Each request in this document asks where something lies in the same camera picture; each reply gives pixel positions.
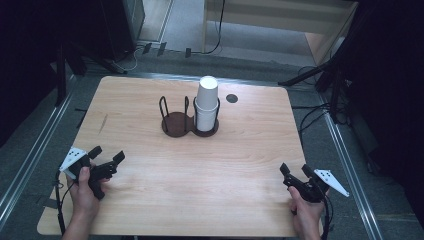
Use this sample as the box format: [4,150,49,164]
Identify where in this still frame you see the black cabinet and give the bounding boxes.
[99,0,146,62]

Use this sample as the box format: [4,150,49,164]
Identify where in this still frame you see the black floor cables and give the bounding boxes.
[291,64,349,136]

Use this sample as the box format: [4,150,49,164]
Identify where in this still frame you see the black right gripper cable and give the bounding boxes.
[320,195,335,240]

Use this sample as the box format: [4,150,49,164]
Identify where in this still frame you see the black metal stand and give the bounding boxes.
[53,41,128,107]

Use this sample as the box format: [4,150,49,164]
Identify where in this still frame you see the metal floor rail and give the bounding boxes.
[314,91,385,240]
[0,91,75,231]

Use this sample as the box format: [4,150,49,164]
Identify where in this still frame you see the person's right hand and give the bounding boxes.
[288,185,329,233]

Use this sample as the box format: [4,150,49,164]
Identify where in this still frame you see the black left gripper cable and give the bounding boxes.
[54,170,76,235]

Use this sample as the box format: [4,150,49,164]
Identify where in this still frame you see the dark wire cup holder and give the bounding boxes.
[158,95,221,138]

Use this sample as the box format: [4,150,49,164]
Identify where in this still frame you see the white wooden furniture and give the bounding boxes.
[201,0,360,66]

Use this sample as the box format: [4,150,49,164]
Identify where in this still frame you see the white disposable paper cup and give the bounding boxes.
[195,75,220,112]

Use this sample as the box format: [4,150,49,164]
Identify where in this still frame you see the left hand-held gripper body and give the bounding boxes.
[59,147,118,201]

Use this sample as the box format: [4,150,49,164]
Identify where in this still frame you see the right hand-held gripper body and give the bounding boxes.
[283,169,350,204]

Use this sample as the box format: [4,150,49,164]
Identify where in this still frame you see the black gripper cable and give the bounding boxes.
[320,195,335,240]
[54,170,76,235]

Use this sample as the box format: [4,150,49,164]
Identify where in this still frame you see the black hanging cable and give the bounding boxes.
[199,0,226,56]

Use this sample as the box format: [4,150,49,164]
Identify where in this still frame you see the white floor cable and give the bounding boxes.
[109,45,149,73]

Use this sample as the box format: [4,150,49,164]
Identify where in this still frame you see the person's left hand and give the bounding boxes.
[65,165,111,219]

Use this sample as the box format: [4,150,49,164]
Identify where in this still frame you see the black tripod stand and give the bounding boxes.
[278,39,356,125]

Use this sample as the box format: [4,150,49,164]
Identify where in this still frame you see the stack of white cups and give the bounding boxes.
[194,99,220,132]

